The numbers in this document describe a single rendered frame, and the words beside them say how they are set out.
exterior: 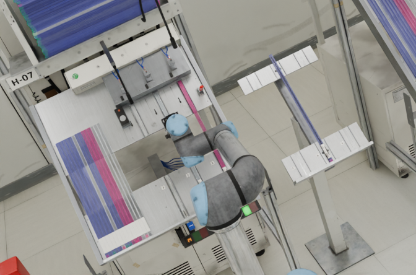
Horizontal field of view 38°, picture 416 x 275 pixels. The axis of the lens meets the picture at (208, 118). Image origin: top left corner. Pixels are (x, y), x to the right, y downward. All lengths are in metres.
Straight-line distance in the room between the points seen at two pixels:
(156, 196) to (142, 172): 0.51
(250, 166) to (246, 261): 0.28
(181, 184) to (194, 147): 0.33
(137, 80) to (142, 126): 0.19
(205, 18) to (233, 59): 0.39
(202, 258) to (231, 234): 1.17
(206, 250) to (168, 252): 0.19
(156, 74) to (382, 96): 1.09
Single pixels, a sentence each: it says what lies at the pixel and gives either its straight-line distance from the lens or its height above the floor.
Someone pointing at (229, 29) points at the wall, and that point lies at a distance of 4.27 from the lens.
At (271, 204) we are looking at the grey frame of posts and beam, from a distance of 2.50.
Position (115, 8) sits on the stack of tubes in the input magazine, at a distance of 2.40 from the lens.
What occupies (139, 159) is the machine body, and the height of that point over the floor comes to 0.62.
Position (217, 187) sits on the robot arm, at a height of 1.17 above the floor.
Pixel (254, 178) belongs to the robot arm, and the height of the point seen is 1.15.
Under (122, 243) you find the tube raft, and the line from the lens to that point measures 2.38.
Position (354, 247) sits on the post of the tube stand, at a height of 0.01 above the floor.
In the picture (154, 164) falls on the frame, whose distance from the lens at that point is 2.83.
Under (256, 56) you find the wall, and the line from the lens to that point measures 4.43.
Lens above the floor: 2.25
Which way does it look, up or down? 32 degrees down
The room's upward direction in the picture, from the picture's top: 22 degrees counter-clockwise
